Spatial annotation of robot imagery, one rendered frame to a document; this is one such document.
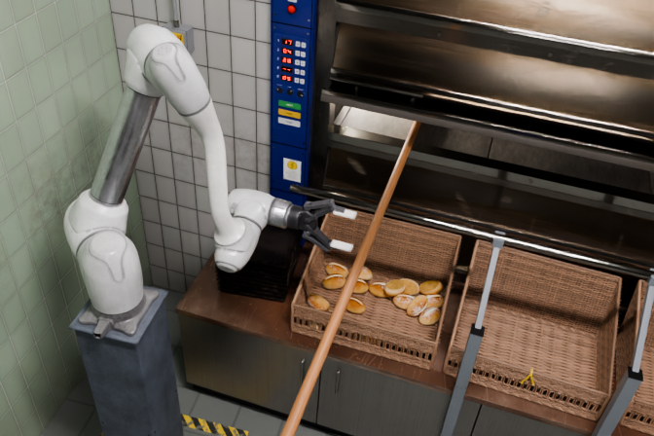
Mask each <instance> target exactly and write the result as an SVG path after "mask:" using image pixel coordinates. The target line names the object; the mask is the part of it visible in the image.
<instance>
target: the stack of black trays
mask: <svg viewBox="0 0 654 436"><path fill-rule="evenodd" d="M302 231H303V230H301V229H300V230H295V229H291V228H288V227H287V228H285V229H282V228H279V227H276V226H271V225H268V224H267V226H266V227H265V228H264V229H263V231H261V234H260V236H259V240H258V243H257V246H256V248H255V250H254V252H253V254H252V256H251V258H250V259H249V261H248V262H247V264H246V265H245V266H244V267H243V268H242V269H241V270H240V271H238V272H224V271H222V270H220V269H219V268H218V267H217V265H216V267H215V268H216V270H215V272H216V273H217V275H216V276H217V279H216V280H217V281H218V283H217V285H219V287H218V290H221V291H222V292H227V293H232V294H238V295H243V296H249V297H254V298H260V299H266V300H271V301H277V302H285V299H286V296H287V293H288V290H289V287H290V283H291V280H292V277H293V274H294V271H295V268H296V265H297V262H298V259H299V256H300V251H301V248H302V246H299V245H300V242H301V238H302V234H303V233H302Z"/></svg>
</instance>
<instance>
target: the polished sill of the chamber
mask: <svg viewBox="0 0 654 436"><path fill-rule="evenodd" d="M328 140H332V141H336V142H340V143H344V144H348V145H353V146H357V147H362V148H366V149H370V150H375V151H379V152H384V153H387V154H392V155H396V156H399V155H400V153H401V151H402V148H403V146H404V144H405V141H406V140H404V139H399V138H395V137H390V136H385V135H381V134H376V133H372V132H368V131H364V130H359V129H355V128H350V127H342V126H338V125H332V126H331V128H330V130H329V131H328ZM408 158H409V159H414V160H418V161H423V162H427V163H431V164H438V165H443V166H447V167H452V168H456V169H460V170H465V171H469V172H474V173H478V174H482V175H486V176H490V177H495V178H499V179H504V180H508V181H512V182H517V183H521V184H526V185H529V186H534V187H538V188H542V189H547V190H551V191H556V192H560V193H565V194H569V195H573V196H577V197H581V198H586V199H590V200H598V201H602V202H607V203H611V204H616V205H620V206H625V207H628V208H632V209H637V210H641V211H646V212H650V213H654V195H651V194H646V193H643V192H638V191H634V190H629V189H625V188H620V187H615V186H611V185H606V184H602V183H598V182H594V181H589V180H585V179H580V178H576V177H571V176H567V175H562V174H558V173H554V172H549V171H545V170H540V169H536V168H531V167H527V166H522V165H518V164H513V163H506V162H501V161H497V160H492V159H488V158H483V157H479V156H474V155H470V154H465V153H461V152H457V151H453V150H448V149H443V148H439V147H434V146H430V145H425V144H421V143H416V142H414V143H413V146H412V148H411V151H410V153H409V156H408Z"/></svg>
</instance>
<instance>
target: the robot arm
mask: <svg viewBox="0 0 654 436"><path fill-rule="evenodd" d="M126 49H127V51H126V65H125V74H124V77H125V81H126V84H127V85H126V88H125V91H124V94H123V97H122V100H121V103H120V106H119V109H118V112H117V114H116V117H115V120H114V123H113V125H112V128H111V131H110V134H109V137H108V140H107V143H106V146H105V149H104V152H103V155H102V158H101V161H100V164H99V166H98V169H97V172H96V175H95V177H94V180H93V183H92V186H91V188H90V189H88V190H86V191H84V192H83V193H82V194H80V195H79V197H78V198H77V199H76V200H74V201H73V202H72V203H71V204H70V206H69V207H68V209H67V210H66V213H65V216H64V221H63V227H64V231H65V235H66V238H67V241H68V244H69V246H70V248H71V250H72V252H73V254H74V256H75V258H76V259H77V261H78V264H79V267H80V270H81V273H82V277H83V280H84V282H85V284H86V287H87V291H88V294H89V297H90V299H91V305H90V306H89V307H88V309H87V310H86V311H85V312H84V313H83V314H82V315H81V316H80V317H79V322H80V324H82V325H92V326H96V328H95V330H94V332H93V335H94V336H95V337H96V338H97V339H102V338H103V337H104V336H105V335H106V334H107V333H108V332H109V331H110V330H113V331H117V332H121V333H124V334H125V335H127V336H129V337H131V336H134V335H135V334H136V332H137V328H138V325H139V324H140V322H141V321H142V319H143V317H144V316H145V314H146V313H147V311H148V309H149V308H150V306H151V305H152V304H153V303H154V302H155V301H156V300H157V299H158V298H159V292H158V291H157V290H154V289H143V276H142V270H141V265H140V260H139V256H138V253H137V250H136V248H135V246H134V244H133V243H132V241H131V240H130V239H129V238H128V237H126V236H125V234H126V229H127V215H128V206H127V202H126V201H125V195H126V193H127V188H128V185H129V183H130V180H131V177H132V174H133V173H134V170H135V167H136V164H137V162H138V159H139V156H140V153H141V151H142V148H143V145H144V142H145V140H146V137H147V134H148V131H149V129H150V126H151V123H152V121H153V119H154V116H155V113H156V110H157V108H158V105H159V102H160V99H161V97H162V96H164V97H166V99H167V100H168V102H169V103H170V104H171V105H172V106H173V107H174V109H175V110H176V111H177V112H178V114H179V115H180V116H181V117H182V118H183V119H184V120H185V121H186V122H187V123H188V124H189V125H190V126H191V127H192V128H193V129H194V130H195V131H196V132H197V134H198V135H199V137H200V139H201V142H202V145H203V150H204V155H205V165H206V175H207V185H208V194H209V204H210V211H211V216H212V220H213V223H214V226H215V228H216V229H215V231H214V239H215V247H216V250H215V253H214V260H215V264H216V265H217V267H218V268H219V269H220V270H222V271H224V272H227V273H235V272H238V271H240V270H241V269H242V268H243V267H244V266H245V265H246V264H247V262H248V261H249V259H250V258H251V256H252V254H253V252H254V250H255V248H256V246H257V243H258V240H259V236H260V234H261V231H263V229H264V228H265V227H266V226H267V224H268V225H271V226H276V227H279V228H282V229H285V228H287V227H288V228H291V229H295V230H300V229H301V230H303V231H304V233H303V235H302V238H305V239H308V240H309V241H311V242H312V243H314V244H315V245H317V246H318V247H320V248H321V249H322V250H324V251H325V252H328V251H329V249H330V248H333V249H338V250H341V249H342V250H344V251H348V252H351V250H352V247H353V244H349V243H345V242H341V241H338V240H334V239H333V240H331V239H330V238H329V237H327V236H326V235H325V234H323V233H322V232H321V231H320V230H319V227H318V226H317V225H318V222H317V220H318V217H320V216H323V215H325V214H328V213H330V212H332V211H333V212H332V213H333V214H335V215H339V216H343V217H346V218H350V219H353V220H354V219H355V216H356V214H357V212H354V211H350V210H346V209H345V208H344V207H341V206H337V205H335V203H334V200H333V199H330V200H318V201H306V203H305V204H304V207H302V206H299V205H295V204H294V205H293V203H292V202H291V201H288V200H282V199H279V198H275V197H273V196H271V195H269V194H267V193H264V192H261V191H256V190H251V189H234V190H232V191H231V192H230V194H229V195H228V182H227V162H226V149H225V142H224V137H223V132H222V129H221V127H220V124H219V121H218V118H217V115H216V112H215V109H214V106H213V103H212V99H211V96H210V94H209V91H208V89H207V87H206V84H205V81H204V79H203V77H202V75H201V74H200V72H199V70H198V68H197V66H196V64H195V62H194V61H193V59H192V57H191V55H190V54H189V52H188V51H187V50H186V48H185V46H184V45H183V44H182V42H181V41H180V40H179V39H178V38H177V37H176V36H175V35H174V34H173V33H171V32H170V31H169V30H168V29H166V28H164V27H160V26H157V25H154V24H149V23H146V24H141V25H138V26H137V27H135V28H134V29H133V30H132V31H131V32H130V34H129V35H128V38H127V45H126ZM322 207H324V208H322ZM316 208H321V209H319V210H318V209H317V210H315V211H311V209H316ZM232 216H233V217H232Z"/></svg>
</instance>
